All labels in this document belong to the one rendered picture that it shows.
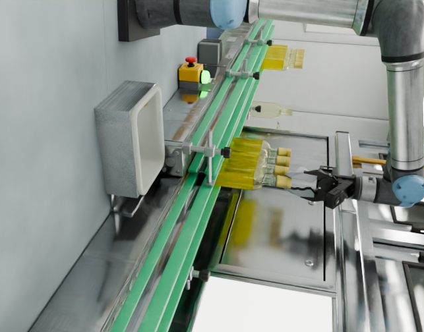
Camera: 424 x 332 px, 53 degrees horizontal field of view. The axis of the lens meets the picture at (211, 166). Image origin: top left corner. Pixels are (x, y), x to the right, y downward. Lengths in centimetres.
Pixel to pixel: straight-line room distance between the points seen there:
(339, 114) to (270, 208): 626
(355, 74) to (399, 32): 633
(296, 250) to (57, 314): 67
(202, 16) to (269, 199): 66
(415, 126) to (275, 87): 640
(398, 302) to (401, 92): 54
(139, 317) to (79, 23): 56
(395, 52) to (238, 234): 64
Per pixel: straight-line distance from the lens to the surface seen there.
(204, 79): 149
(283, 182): 127
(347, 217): 141
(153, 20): 107
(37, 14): 77
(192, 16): 104
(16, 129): 73
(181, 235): 101
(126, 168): 98
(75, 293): 90
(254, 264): 119
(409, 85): 106
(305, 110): 756
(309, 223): 135
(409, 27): 103
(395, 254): 139
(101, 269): 93
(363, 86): 743
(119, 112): 92
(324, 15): 114
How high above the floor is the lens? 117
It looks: 11 degrees down
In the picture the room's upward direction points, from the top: 97 degrees clockwise
